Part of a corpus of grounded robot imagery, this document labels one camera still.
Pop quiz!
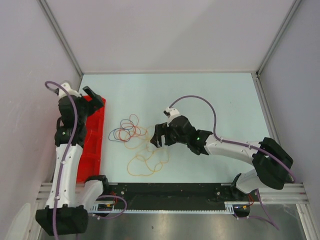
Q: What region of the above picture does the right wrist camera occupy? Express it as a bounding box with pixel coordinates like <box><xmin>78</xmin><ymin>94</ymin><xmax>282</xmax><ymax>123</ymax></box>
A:
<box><xmin>163</xmin><ymin>107</ymin><xmax>181</xmax><ymax>126</ymax></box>

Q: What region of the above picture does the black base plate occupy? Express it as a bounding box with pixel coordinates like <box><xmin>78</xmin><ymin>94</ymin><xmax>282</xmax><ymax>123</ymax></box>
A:
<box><xmin>109</xmin><ymin>183</ymin><xmax>258</xmax><ymax>210</ymax></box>

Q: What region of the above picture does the slotted cable duct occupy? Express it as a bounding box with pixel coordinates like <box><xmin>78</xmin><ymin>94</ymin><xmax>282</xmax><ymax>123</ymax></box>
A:
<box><xmin>88</xmin><ymin>202</ymin><xmax>251</xmax><ymax>218</ymax></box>

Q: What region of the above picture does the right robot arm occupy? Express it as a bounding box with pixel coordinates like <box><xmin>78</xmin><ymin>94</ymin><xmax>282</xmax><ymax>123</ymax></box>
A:
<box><xmin>150</xmin><ymin>115</ymin><xmax>293</xmax><ymax>201</ymax></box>

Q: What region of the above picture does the yellow thin wire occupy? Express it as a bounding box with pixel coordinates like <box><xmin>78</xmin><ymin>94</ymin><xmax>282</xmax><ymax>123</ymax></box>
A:
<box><xmin>123</xmin><ymin>126</ymin><xmax>171</xmax><ymax>177</ymax></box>

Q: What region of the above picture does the red plastic bin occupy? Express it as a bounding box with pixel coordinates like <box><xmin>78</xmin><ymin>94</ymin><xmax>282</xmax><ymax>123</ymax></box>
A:
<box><xmin>76</xmin><ymin>107</ymin><xmax>105</xmax><ymax>184</ymax></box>

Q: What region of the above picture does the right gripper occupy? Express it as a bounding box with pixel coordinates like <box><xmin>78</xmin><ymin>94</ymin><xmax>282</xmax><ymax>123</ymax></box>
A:
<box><xmin>150</xmin><ymin>122</ymin><xmax>189</xmax><ymax>149</ymax></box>

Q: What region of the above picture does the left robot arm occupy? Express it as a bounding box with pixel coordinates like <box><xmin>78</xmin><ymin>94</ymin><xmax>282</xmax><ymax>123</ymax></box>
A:
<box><xmin>35</xmin><ymin>82</ymin><xmax>111</xmax><ymax>239</ymax></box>

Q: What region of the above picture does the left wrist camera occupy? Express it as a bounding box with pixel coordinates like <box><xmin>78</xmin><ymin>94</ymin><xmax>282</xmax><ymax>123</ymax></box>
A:
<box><xmin>54</xmin><ymin>82</ymin><xmax>81</xmax><ymax>99</ymax></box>

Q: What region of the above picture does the orange-red thin wire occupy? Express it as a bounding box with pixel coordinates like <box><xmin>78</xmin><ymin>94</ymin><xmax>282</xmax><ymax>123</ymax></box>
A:
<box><xmin>117</xmin><ymin>113</ymin><xmax>148</xmax><ymax>142</ymax></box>

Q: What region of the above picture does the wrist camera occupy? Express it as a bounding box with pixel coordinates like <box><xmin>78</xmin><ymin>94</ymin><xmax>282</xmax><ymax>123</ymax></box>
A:
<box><xmin>163</xmin><ymin>107</ymin><xmax>181</xmax><ymax>126</ymax></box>
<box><xmin>54</xmin><ymin>82</ymin><xmax>81</xmax><ymax>99</ymax></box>

